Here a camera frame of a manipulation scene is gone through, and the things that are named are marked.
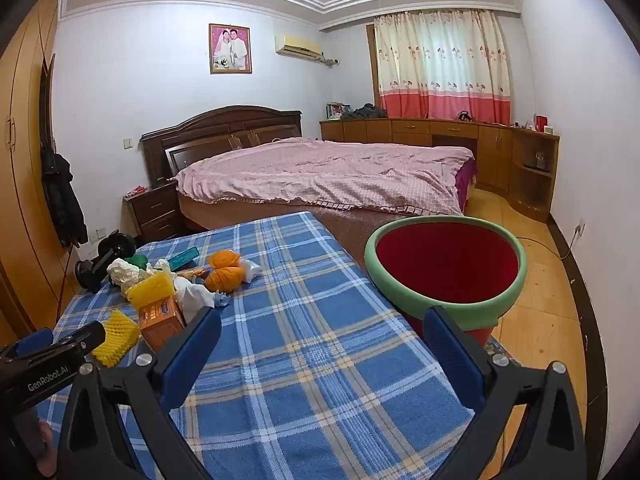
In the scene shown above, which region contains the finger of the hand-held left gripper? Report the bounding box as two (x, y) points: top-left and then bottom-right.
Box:
(49, 321), (107, 362)
(0, 330), (56, 361)

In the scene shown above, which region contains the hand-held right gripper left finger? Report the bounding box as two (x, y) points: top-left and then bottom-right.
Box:
(56, 305), (223, 480)

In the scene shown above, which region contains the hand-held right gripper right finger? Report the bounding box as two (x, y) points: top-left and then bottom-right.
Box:
(423, 306), (589, 480)

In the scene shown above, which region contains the yellow foam fruit net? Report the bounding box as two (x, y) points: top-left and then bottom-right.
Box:
(91, 309), (141, 367)
(125, 271), (176, 311)

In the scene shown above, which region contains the orange cardboard box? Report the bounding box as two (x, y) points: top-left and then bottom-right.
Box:
(137, 296), (187, 353)

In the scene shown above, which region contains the red bin with green rim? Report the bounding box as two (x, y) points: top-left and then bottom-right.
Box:
(364, 215), (528, 348)

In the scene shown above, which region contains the person's left hand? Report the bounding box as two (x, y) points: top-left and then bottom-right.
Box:
(36, 419), (57, 467)

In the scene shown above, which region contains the crumpled white tissue pile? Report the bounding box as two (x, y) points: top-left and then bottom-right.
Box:
(172, 276), (216, 323)

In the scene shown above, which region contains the white crumpled paper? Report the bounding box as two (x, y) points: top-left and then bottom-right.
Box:
(107, 258), (151, 291)

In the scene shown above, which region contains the black dumbbell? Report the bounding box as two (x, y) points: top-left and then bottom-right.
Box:
(75, 230), (137, 293)

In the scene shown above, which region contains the teal small box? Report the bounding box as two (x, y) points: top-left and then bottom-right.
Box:
(166, 246), (199, 271)

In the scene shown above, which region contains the blue plaid blanket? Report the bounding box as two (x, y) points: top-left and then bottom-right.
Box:
(37, 210), (506, 480)

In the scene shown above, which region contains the black hanging jacket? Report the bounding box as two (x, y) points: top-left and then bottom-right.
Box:
(41, 147), (90, 248)

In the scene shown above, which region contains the dark wooden nightstand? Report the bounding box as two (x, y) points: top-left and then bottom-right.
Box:
(122, 180), (188, 243)

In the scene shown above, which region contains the light wooden wardrobe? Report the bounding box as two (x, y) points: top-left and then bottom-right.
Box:
(0, 0), (83, 341)

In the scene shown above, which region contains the wooden corner shelf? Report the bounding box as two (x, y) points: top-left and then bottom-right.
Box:
(510, 127), (561, 223)

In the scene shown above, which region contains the wooden cabinet row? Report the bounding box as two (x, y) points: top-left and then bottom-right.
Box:
(320, 117), (516, 196)

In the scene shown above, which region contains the pink checked bedspread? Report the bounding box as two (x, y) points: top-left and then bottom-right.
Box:
(172, 137), (476, 216)

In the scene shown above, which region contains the dark wooden bed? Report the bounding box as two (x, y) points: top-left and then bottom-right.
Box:
(140, 105), (478, 261)

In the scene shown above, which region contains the dark clothes pile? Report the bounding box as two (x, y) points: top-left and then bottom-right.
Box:
(342, 103), (388, 121)

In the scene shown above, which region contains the cream and pink curtain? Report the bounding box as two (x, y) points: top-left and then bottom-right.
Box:
(374, 10), (516, 125)

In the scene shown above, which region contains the white air conditioner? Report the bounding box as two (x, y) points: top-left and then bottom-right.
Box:
(274, 35), (325, 59)

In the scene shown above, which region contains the thin floor cable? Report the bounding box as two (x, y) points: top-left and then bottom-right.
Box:
(515, 230), (583, 261)

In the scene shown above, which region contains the framed wall photo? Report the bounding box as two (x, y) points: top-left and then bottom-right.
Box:
(208, 23), (253, 75)

